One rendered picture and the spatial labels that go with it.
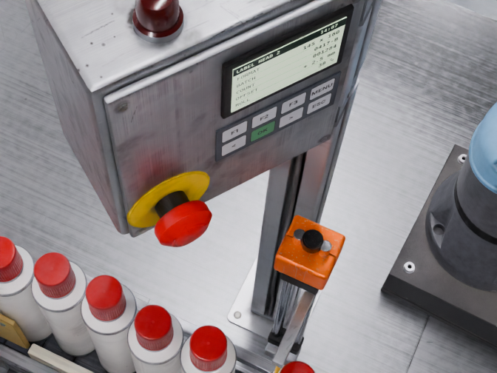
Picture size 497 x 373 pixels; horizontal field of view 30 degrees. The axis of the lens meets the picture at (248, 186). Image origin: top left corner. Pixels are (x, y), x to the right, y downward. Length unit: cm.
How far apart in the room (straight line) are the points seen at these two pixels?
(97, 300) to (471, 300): 44
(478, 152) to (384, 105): 33
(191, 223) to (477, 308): 55
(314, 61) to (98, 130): 13
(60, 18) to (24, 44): 79
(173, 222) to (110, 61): 14
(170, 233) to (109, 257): 54
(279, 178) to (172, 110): 26
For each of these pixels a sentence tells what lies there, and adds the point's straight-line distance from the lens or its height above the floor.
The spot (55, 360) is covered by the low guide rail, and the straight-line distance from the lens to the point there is 100.
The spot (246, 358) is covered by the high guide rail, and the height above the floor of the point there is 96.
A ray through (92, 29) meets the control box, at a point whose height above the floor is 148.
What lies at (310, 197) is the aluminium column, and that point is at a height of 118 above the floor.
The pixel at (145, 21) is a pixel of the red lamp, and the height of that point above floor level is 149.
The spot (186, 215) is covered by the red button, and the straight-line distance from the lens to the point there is 58.
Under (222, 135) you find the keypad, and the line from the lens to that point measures 56.
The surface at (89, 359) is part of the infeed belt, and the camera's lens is 103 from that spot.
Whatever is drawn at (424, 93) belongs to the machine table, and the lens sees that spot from 125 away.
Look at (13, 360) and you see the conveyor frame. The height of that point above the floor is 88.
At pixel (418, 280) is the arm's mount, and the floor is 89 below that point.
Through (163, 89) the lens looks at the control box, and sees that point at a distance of 48.
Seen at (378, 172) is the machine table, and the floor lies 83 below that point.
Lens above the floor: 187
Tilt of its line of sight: 64 degrees down
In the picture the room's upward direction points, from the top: 5 degrees clockwise
